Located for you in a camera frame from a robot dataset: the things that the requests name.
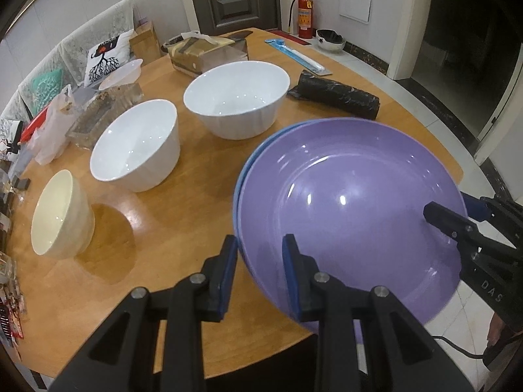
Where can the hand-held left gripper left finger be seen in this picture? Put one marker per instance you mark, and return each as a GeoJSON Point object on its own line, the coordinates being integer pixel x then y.
{"type": "Point", "coordinates": [229, 269]}

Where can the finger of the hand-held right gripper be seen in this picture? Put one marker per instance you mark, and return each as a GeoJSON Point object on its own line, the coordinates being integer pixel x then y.
{"type": "Point", "coordinates": [447, 220]}
{"type": "Point", "coordinates": [476, 208]}

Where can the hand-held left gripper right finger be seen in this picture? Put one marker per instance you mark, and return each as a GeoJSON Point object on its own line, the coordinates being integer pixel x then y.
{"type": "Point", "coordinates": [291, 269]}

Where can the blue plate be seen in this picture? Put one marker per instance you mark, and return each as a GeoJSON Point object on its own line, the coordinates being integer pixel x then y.
{"type": "Point", "coordinates": [238, 196]}

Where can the purple plate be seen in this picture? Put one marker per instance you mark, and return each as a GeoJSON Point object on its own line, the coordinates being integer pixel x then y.
{"type": "Point", "coordinates": [347, 196]}

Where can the large white bowl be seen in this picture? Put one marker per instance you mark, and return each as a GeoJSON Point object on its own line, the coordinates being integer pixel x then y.
{"type": "Point", "coordinates": [155, 163]}
{"type": "Point", "coordinates": [245, 122]}

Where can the small cream bowl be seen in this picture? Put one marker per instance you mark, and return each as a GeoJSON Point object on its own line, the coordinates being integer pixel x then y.
{"type": "Point", "coordinates": [77, 220]}

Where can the black bag roll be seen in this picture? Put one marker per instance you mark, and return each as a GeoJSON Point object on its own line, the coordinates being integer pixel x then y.
{"type": "Point", "coordinates": [335, 96]}

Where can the glass ashtray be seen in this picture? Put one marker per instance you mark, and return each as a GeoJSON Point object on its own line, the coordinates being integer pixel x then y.
{"type": "Point", "coordinates": [98, 118]}

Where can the gold tissue box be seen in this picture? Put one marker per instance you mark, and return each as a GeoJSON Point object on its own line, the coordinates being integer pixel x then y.
{"type": "Point", "coordinates": [192, 61]}

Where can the black white helmet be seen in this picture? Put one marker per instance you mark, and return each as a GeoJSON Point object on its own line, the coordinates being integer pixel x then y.
{"type": "Point", "coordinates": [331, 43]}

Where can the blue toothbrush package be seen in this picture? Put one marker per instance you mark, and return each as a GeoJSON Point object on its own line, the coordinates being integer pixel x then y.
{"type": "Point", "coordinates": [298, 55]}

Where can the white plastic bowl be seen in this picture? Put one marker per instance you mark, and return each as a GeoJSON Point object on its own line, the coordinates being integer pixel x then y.
{"type": "Point", "coordinates": [122, 73]}

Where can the white plastic bag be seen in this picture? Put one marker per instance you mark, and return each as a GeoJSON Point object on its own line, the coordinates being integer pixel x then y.
{"type": "Point", "coordinates": [53, 130]}

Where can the red snack packets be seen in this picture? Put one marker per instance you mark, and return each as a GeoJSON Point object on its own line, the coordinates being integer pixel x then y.
{"type": "Point", "coordinates": [10, 318]}

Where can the red doormat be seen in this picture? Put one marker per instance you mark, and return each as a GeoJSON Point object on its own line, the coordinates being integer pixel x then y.
{"type": "Point", "coordinates": [294, 40]}

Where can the dark brown comb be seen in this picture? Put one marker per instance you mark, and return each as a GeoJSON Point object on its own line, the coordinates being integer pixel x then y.
{"type": "Point", "coordinates": [241, 35]}

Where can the grey wooden sofa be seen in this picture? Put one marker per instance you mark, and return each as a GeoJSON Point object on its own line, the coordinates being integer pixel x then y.
{"type": "Point", "coordinates": [145, 45]}

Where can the red lid container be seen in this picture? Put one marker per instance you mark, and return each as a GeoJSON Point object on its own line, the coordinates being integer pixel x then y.
{"type": "Point", "coordinates": [34, 124]}

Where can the white black tree pillow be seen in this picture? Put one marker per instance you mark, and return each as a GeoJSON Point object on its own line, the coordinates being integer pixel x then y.
{"type": "Point", "coordinates": [106, 57]}

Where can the red fire extinguisher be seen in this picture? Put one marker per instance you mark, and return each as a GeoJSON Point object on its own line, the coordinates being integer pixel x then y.
{"type": "Point", "coordinates": [305, 16]}

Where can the white grey tree pillow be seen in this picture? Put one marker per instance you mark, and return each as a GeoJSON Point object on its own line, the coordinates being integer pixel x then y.
{"type": "Point", "coordinates": [8, 134]}

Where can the teal leaf pillow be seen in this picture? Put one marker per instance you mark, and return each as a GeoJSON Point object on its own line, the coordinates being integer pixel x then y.
{"type": "Point", "coordinates": [45, 85]}

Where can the dark entrance door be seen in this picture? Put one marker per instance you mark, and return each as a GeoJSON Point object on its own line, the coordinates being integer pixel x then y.
{"type": "Point", "coordinates": [233, 4]}

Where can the white lace sofa cover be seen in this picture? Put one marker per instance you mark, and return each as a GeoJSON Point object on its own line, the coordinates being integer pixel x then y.
{"type": "Point", "coordinates": [75, 45]}
{"type": "Point", "coordinates": [114, 16]}
{"type": "Point", "coordinates": [16, 90]}

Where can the white wall panel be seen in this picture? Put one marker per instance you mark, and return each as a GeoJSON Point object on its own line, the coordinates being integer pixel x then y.
{"type": "Point", "coordinates": [355, 5]}

